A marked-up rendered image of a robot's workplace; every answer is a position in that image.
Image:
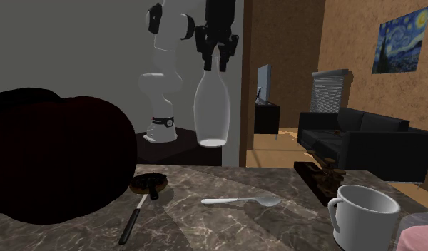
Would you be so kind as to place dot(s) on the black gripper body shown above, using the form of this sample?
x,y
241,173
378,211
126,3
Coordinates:
x,y
219,17

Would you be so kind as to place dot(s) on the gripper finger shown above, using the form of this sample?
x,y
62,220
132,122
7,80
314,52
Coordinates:
x,y
228,48
204,41

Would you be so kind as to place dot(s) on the clear glass bottle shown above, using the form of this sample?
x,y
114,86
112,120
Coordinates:
x,y
212,104

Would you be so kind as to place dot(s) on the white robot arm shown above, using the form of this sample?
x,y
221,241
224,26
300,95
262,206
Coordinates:
x,y
164,62

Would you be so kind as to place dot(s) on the black cabinet with screen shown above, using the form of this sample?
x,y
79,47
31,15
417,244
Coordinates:
x,y
267,118

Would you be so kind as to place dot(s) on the white slatted panel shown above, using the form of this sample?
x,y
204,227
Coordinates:
x,y
327,90

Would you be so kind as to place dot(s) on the dark robot stand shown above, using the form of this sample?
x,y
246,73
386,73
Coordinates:
x,y
179,151

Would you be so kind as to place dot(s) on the white spoon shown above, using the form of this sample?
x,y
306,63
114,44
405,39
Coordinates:
x,y
241,200

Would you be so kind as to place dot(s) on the chocolate doughnut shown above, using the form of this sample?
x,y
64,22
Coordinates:
x,y
139,183

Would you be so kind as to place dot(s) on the short black rod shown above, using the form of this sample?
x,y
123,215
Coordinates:
x,y
154,191

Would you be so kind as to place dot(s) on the black sofa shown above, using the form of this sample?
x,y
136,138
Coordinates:
x,y
370,142

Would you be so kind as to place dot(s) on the blue swirly night-sky painting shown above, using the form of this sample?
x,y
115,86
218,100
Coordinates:
x,y
400,41

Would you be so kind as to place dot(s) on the large dark red round object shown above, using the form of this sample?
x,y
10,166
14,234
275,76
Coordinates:
x,y
57,156

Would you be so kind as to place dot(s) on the white mug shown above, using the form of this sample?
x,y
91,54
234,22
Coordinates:
x,y
367,226

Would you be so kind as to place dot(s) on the pink object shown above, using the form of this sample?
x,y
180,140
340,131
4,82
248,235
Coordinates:
x,y
417,240

